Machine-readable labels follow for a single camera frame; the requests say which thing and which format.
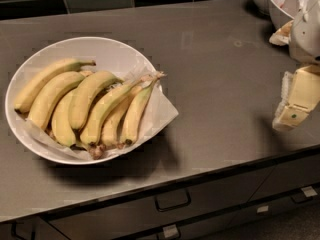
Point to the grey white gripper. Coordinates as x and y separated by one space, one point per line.
306 37

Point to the white bowl near corner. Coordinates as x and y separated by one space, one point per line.
283 11

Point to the large white bowl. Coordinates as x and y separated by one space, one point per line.
117 57

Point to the grey drawer front right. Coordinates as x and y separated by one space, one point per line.
290 175

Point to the grey drawer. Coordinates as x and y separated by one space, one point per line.
181 211
290 175
206 224
44 231

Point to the white paper liner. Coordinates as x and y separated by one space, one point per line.
96 151

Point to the grey lower drawer front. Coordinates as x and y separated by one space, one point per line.
206 224

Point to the grey drawer front middle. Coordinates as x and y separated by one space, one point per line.
181 211

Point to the grey drawer front left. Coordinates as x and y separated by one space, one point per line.
44 231

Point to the black drawer handle right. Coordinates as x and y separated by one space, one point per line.
301 197

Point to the black drawer handle middle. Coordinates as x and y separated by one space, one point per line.
172 200

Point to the black drawer handle left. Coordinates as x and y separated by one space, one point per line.
23 231

